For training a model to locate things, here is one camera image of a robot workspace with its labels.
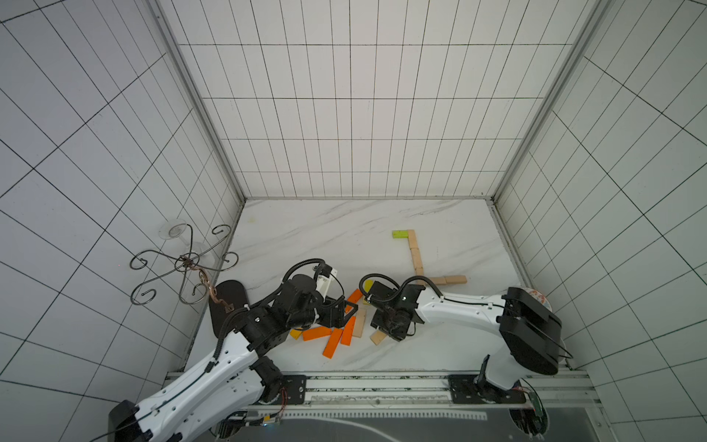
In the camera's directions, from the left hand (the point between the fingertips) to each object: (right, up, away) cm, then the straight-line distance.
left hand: (341, 311), depth 72 cm
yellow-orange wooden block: (-15, -11, +11) cm, 21 cm away
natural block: (+27, +10, +28) cm, 40 cm away
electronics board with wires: (-24, -27, -3) cm, 36 cm away
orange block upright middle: (+1, -10, +11) cm, 15 cm away
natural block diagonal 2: (+10, -11, +9) cm, 18 cm away
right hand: (+9, -7, +12) cm, 17 cm away
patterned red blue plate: (+63, 0, +14) cm, 65 cm away
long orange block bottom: (-3, -13, +9) cm, 16 cm away
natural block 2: (+27, +7, +25) cm, 37 cm away
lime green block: (+21, +19, +34) cm, 45 cm away
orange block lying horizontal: (-8, -10, +10) cm, 17 cm away
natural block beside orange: (+5, -7, +12) cm, 15 cm away
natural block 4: (+39, +4, +22) cm, 45 cm away
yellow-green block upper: (+7, +8, -3) cm, 11 cm away
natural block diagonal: (+26, +17, +34) cm, 46 cm away
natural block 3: (+33, +3, +21) cm, 39 cm away
